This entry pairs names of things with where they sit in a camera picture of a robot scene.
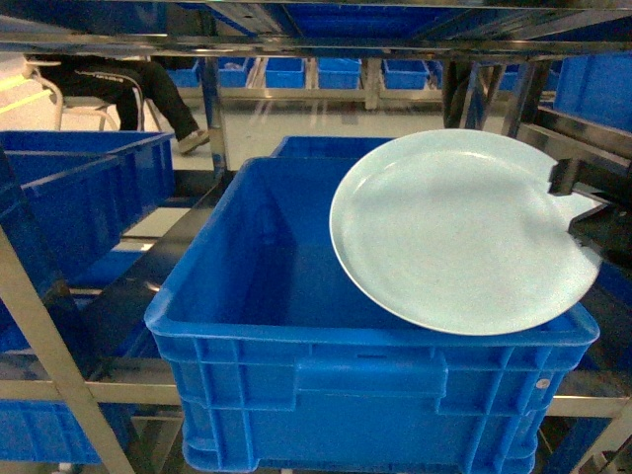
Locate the seated person in black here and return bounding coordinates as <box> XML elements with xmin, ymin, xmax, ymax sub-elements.
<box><xmin>26</xmin><ymin>54</ymin><xmax>210</xmax><ymax>155</ymax></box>

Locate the blue crate behind centre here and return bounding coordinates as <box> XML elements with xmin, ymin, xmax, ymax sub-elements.
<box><xmin>271</xmin><ymin>136</ymin><xmax>391</xmax><ymax>159</ymax></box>

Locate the large blue crate on shelf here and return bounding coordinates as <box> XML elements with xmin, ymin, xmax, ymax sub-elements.
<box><xmin>144</xmin><ymin>158</ymin><xmax>599</xmax><ymax>473</ymax></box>

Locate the stainless steel shelf rack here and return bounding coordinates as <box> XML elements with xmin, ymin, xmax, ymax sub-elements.
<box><xmin>1</xmin><ymin>1</ymin><xmax>631</xmax><ymax>473</ymax></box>

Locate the light blue oval tray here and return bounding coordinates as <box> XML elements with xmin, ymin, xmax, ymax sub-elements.
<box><xmin>329</xmin><ymin>129</ymin><xmax>601</xmax><ymax>336</ymax></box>

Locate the blue crate behind left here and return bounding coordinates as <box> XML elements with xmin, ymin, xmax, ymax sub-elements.
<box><xmin>1</xmin><ymin>130</ymin><xmax>175</xmax><ymax>230</ymax></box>

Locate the blue crate layer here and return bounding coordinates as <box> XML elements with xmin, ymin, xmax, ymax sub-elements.
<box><xmin>6</xmin><ymin>152</ymin><xmax>124</xmax><ymax>279</ymax></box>
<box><xmin>1</xmin><ymin>400</ymin><xmax>102</xmax><ymax>464</ymax></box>

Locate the blue crate left lower layer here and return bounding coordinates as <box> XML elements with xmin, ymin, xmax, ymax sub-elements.
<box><xmin>1</xmin><ymin>400</ymin><xmax>102</xmax><ymax>464</ymax></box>

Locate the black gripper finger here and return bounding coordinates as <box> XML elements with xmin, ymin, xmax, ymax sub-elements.
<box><xmin>548</xmin><ymin>158</ymin><xmax>631</xmax><ymax>197</ymax></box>
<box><xmin>568</xmin><ymin>204</ymin><xmax>631</xmax><ymax>270</ymax></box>

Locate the white chair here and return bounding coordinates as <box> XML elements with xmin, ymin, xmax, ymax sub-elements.
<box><xmin>24</xmin><ymin>56</ymin><xmax>168</xmax><ymax>131</ymax></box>

